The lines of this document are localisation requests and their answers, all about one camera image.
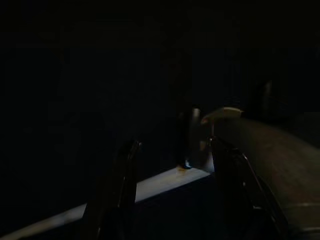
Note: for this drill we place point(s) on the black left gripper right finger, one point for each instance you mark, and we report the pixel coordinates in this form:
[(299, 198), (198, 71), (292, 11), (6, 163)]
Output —
[(232, 180)]

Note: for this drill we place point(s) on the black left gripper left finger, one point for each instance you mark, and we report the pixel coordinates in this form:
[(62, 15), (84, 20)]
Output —
[(125, 180)]

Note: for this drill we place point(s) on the white floor ledge strip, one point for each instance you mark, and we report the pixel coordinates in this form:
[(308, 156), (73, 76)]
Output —
[(165, 182)]

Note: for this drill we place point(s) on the dark metal furniture leg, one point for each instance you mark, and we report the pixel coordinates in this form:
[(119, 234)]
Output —
[(188, 137)]

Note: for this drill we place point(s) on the white crumpled paper scrap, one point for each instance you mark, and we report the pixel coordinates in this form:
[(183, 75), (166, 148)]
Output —
[(225, 113)]

